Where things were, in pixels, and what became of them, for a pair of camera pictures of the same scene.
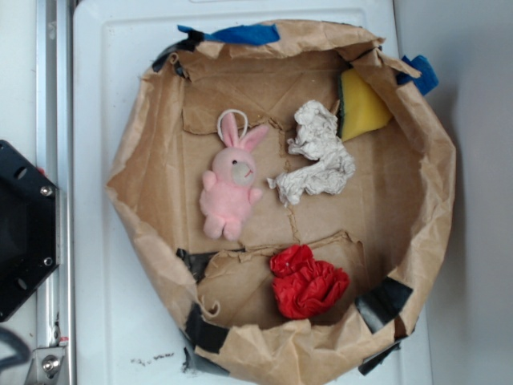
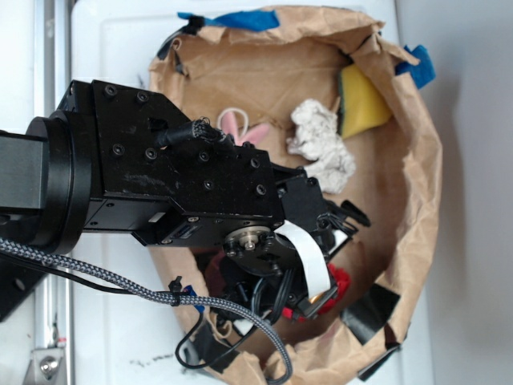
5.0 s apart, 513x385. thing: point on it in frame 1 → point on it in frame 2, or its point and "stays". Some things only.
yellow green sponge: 360,111 stays
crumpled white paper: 317,139 stays
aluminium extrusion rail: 55,158 stays
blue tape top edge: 242,34 → 246,21
